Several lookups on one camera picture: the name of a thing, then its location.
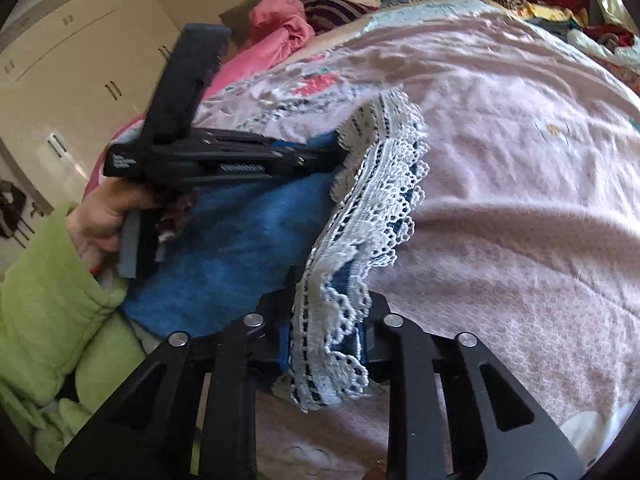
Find person's left hand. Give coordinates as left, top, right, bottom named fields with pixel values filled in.
left=65, top=180, right=197, bottom=276

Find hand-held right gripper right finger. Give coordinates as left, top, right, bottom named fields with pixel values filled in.
left=362, top=292, right=587, bottom=480

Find blue pants with lace trim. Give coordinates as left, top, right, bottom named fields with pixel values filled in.
left=120, top=87, right=431, bottom=413

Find coral pink blanket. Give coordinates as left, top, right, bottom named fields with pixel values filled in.
left=82, top=0, right=317, bottom=196

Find cream wardrobe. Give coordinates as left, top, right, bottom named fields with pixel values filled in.
left=0, top=0, right=201, bottom=211

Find pink printed duvet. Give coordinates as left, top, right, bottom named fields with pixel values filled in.
left=125, top=0, right=640, bottom=480

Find dark hanging item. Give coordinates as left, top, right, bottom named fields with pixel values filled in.
left=0, top=177, right=37, bottom=250

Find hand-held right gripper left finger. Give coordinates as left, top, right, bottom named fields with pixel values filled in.
left=55, top=265, right=302, bottom=480

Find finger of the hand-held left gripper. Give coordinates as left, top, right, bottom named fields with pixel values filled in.
left=192, top=129, right=347, bottom=162
left=199, top=159, right=332, bottom=182

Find person's left forearm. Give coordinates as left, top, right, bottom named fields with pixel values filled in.
left=0, top=202, right=131, bottom=406

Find white crumpled cloth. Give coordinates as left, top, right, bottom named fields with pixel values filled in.
left=567, top=27, right=640, bottom=68

